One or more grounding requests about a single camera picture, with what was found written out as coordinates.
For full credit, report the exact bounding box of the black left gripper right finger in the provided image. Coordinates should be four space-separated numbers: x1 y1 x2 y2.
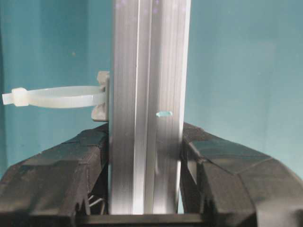
180 123 303 227

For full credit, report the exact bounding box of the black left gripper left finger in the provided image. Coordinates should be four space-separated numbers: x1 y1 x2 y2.
0 124 108 227

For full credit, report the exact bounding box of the large silver metal rail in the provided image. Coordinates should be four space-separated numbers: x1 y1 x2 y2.
109 0 191 215

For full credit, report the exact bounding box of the white cable tie left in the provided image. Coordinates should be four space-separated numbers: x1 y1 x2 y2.
2 71 110 122

